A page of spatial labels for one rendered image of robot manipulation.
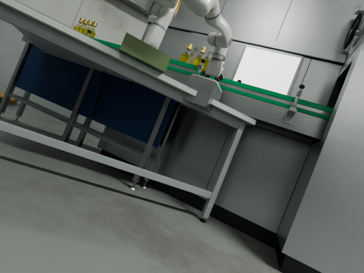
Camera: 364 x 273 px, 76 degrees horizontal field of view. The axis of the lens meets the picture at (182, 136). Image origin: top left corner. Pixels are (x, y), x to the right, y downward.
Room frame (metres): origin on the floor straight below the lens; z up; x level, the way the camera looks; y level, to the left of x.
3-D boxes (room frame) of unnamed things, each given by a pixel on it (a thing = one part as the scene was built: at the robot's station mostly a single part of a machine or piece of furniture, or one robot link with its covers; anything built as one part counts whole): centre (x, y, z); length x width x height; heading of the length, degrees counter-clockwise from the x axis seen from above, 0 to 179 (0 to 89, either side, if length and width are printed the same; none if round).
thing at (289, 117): (1.37, -0.55, 0.90); 0.17 x 0.05 x 0.23; 160
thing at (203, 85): (1.49, -0.03, 0.79); 0.27 x 0.17 x 0.08; 160
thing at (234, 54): (1.79, -0.17, 1.15); 0.90 x 0.03 x 0.34; 70
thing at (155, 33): (1.33, 0.36, 0.92); 0.16 x 0.13 x 0.15; 24
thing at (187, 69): (1.90, 0.90, 0.93); 1.75 x 0.01 x 0.08; 70
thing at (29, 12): (1.97, 0.58, 0.73); 1.58 x 1.52 x 0.04; 109
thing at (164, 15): (1.34, 0.37, 1.07); 0.13 x 0.10 x 0.16; 104
